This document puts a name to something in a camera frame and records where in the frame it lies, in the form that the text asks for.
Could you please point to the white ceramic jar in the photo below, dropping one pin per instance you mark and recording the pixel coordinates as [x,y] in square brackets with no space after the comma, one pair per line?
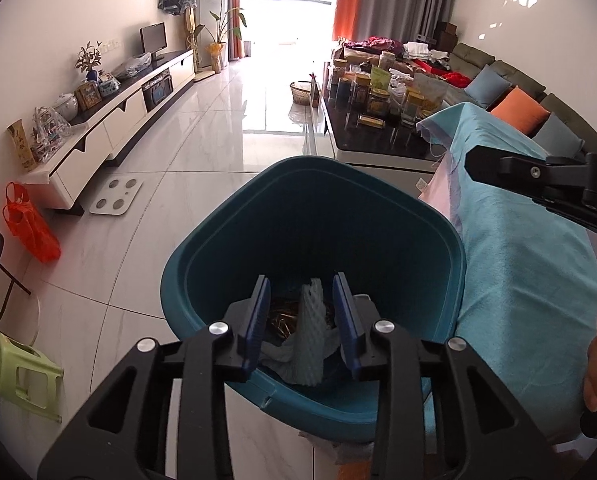
[67,107]

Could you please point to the white crumpled tissue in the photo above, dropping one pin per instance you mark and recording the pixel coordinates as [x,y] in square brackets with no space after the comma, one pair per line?
[281,355]

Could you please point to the wooden picture frame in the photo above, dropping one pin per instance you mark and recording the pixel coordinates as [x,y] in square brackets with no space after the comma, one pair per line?
[88,96]

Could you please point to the green plastic stool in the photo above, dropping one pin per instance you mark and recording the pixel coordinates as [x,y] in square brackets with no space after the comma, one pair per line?
[8,360]

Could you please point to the white black tv cabinet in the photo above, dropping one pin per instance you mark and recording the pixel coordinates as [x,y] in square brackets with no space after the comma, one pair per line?
[128,115]

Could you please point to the grey green sofa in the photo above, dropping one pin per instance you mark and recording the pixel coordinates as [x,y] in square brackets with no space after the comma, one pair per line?
[528,82]

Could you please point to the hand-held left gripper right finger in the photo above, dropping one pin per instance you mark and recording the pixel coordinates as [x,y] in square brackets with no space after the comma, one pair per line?
[346,320]

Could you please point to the cluster of jars and boxes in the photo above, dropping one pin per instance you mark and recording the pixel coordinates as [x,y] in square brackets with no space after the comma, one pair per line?
[378,95]

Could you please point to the small plant in blue vase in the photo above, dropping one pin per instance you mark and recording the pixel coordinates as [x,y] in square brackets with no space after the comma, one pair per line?
[89,60]

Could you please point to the black monitor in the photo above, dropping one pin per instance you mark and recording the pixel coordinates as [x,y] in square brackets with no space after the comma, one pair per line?
[153,37]

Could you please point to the brown cardboard box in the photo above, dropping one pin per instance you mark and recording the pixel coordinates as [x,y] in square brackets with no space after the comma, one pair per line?
[447,36]

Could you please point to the white bathroom scale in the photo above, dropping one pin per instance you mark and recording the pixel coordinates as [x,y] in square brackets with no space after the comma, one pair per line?
[116,195]

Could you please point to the blue patterned plastic bag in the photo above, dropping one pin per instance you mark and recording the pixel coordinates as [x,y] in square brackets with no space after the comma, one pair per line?
[134,66]

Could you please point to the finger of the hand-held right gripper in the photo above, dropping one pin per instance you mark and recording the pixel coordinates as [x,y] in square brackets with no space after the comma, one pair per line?
[518,172]

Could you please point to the orange cushion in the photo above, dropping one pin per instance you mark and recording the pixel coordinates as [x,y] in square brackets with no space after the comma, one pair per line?
[520,110]

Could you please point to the black glossy coffee table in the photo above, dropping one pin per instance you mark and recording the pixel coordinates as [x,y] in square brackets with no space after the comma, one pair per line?
[378,142]

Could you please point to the yellow gift box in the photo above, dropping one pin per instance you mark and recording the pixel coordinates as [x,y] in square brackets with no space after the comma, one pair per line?
[22,147]

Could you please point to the grey blue cushion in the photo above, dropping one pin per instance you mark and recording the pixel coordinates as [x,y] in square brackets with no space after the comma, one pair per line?
[560,135]

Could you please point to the blue white porcelain bowl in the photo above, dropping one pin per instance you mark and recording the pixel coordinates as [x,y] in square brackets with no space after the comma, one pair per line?
[108,86]

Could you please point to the teal blanket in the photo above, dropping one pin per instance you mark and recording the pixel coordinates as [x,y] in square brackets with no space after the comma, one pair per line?
[518,270]

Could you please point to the small silver waste bin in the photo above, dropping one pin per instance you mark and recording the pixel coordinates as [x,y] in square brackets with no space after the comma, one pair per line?
[247,49]

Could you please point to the orange plastic bag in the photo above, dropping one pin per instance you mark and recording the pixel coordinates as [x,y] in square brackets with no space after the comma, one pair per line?
[31,232]

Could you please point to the wicker basket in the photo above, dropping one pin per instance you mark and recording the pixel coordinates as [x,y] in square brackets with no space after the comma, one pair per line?
[301,94]

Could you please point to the white foam fruit net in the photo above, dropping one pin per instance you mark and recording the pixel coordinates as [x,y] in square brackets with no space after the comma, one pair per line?
[311,335]

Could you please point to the tall leafy potted plant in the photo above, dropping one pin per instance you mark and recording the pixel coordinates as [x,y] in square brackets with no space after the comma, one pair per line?
[218,30]

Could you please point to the striped brown curtain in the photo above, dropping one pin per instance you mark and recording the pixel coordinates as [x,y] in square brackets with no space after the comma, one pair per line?
[235,5]

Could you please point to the brown shiny wrapper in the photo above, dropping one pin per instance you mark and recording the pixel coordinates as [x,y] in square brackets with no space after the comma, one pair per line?
[281,317]

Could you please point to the pile of clothes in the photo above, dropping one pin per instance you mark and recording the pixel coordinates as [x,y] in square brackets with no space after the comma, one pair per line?
[378,44]

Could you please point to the teal plastic trash bin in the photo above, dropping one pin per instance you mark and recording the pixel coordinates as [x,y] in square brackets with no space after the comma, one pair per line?
[303,210]

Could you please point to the light blue cushion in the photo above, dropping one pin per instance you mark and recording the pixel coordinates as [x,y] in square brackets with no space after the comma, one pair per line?
[488,87]

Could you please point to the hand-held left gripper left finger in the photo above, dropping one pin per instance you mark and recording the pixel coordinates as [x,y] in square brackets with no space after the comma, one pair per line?
[258,320]

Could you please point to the pink cloth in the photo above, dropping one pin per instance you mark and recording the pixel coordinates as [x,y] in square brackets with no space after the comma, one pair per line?
[441,195]

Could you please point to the clear wrapped ornament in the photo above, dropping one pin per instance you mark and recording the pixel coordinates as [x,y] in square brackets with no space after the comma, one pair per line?
[51,130]

